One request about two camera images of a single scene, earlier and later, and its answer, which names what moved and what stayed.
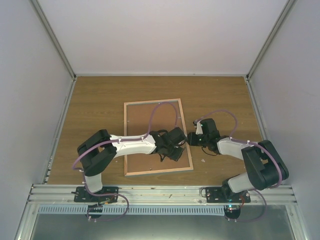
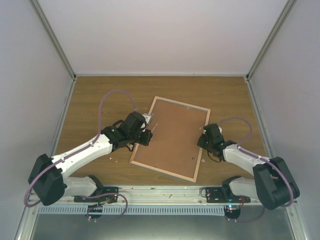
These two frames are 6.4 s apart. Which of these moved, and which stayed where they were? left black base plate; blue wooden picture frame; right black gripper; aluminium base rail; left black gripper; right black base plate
Moved: left black gripper; blue wooden picture frame
Stayed: right black gripper; left black base plate; right black base plate; aluminium base rail
